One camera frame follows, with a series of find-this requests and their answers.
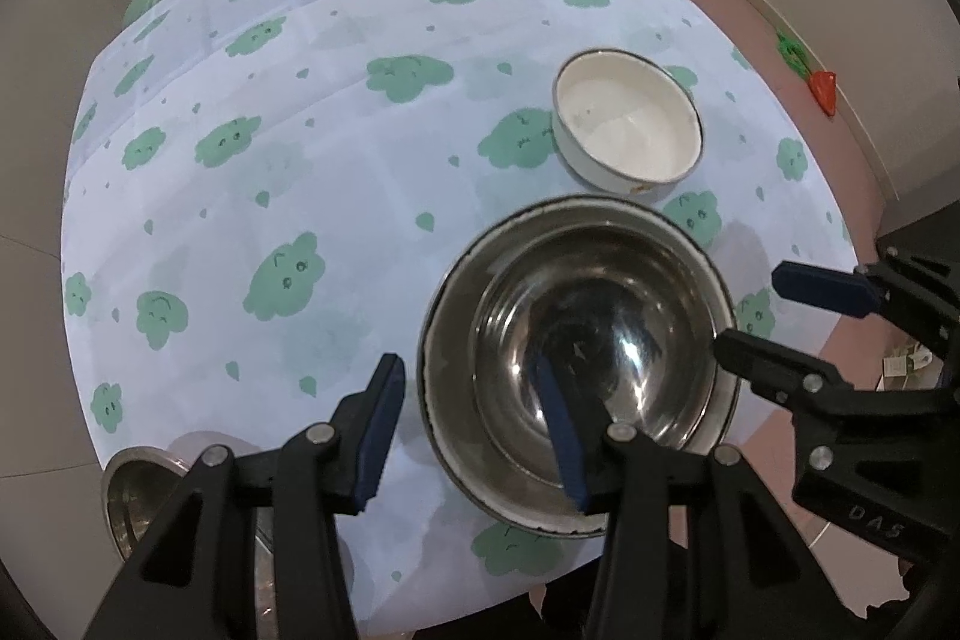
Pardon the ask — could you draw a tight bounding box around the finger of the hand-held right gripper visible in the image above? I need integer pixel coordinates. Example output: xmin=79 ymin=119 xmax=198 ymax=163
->
xmin=772 ymin=254 xmax=960 ymax=341
xmin=712 ymin=329 xmax=960 ymax=431

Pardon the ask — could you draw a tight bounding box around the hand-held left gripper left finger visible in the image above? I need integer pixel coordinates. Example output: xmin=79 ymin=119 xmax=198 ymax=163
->
xmin=82 ymin=351 xmax=410 ymax=640

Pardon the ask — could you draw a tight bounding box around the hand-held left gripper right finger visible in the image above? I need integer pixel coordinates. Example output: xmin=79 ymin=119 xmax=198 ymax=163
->
xmin=532 ymin=359 xmax=863 ymax=640

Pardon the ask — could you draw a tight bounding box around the white enamel bowl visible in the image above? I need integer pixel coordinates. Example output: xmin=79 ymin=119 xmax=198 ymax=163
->
xmin=551 ymin=49 xmax=706 ymax=195
xmin=418 ymin=196 xmax=743 ymax=540

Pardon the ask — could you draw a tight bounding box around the large stainless steel bowl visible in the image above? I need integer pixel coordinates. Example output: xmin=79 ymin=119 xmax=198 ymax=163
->
xmin=101 ymin=446 xmax=282 ymax=640

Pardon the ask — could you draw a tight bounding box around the white paper box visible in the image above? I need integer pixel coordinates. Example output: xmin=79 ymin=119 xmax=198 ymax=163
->
xmin=881 ymin=344 xmax=938 ymax=386

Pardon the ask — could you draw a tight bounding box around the red plastic item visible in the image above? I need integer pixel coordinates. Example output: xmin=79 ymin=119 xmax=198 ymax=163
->
xmin=810 ymin=71 xmax=839 ymax=116

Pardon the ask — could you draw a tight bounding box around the green plastic item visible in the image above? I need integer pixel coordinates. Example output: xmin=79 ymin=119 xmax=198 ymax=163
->
xmin=776 ymin=32 xmax=815 ymax=79

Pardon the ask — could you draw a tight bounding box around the green cloud printed tablecloth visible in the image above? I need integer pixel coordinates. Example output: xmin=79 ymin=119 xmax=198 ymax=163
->
xmin=60 ymin=0 xmax=860 ymax=637

